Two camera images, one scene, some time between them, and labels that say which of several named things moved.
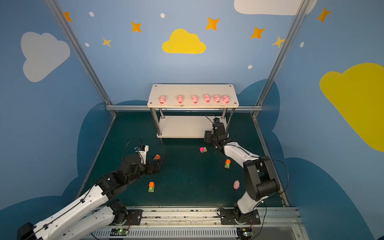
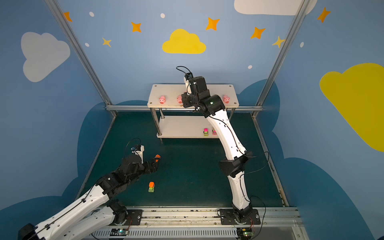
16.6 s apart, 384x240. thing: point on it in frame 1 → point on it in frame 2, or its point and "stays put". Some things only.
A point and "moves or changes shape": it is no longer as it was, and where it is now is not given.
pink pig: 180,99 stays put
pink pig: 162,99 stays put
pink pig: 226,99 stays put
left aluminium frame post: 63,24 stays put
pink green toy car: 203,149 moves or changes shape
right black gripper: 209,136 → 186,99
